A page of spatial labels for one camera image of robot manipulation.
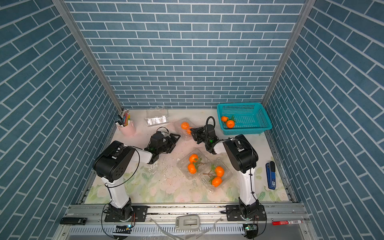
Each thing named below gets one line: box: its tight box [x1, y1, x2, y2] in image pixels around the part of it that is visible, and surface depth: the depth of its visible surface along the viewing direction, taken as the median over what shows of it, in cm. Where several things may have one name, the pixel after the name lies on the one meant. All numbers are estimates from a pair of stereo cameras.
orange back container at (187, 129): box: [184, 126, 193, 135], surface depth 106 cm
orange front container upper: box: [215, 166, 225, 177], surface depth 85 cm
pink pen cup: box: [117, 120, 137, 137], surface depth 102 cm
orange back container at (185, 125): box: [181, 121, 193, 133], surface depth 107 cm
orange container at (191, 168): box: [187, 163, 197, 175], surface depth 87 cm
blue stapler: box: [265, 161, 276, 190], surface depth 86 cm
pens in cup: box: [116, 109, 131, 127], surface depth 101 cm
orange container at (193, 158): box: [189, 153, 199, 163], surface depth 90 cm
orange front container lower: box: [211, 176, 223, 188], surface depth 82 cm
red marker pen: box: [272, 220, 303, 226], surface depth 72 cm
